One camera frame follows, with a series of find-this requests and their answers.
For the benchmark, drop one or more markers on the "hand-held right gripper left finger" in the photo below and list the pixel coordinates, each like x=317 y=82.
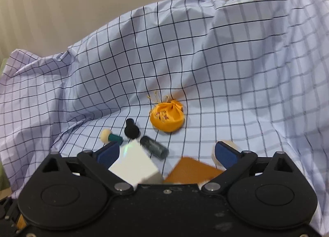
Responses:
x=108 y=153

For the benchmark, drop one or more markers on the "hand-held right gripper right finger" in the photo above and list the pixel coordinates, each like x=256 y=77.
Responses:
x=226 y=156

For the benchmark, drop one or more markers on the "beige tape roll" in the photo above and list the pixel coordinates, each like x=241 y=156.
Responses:
x=234 y=145

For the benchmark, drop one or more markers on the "white cardboard box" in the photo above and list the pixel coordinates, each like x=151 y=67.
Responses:
x=133 y=165

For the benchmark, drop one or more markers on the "brown leather wallet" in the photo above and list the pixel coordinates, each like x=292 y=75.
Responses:
x=190 y=172

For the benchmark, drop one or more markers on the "dark green tube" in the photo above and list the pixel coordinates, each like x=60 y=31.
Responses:
x=154 y=147

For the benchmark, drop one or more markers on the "checked white bed sheet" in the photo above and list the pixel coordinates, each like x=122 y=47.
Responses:
x=180 y=59

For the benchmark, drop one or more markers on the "green pillow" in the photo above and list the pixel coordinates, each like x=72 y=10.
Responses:
x=3 y=183

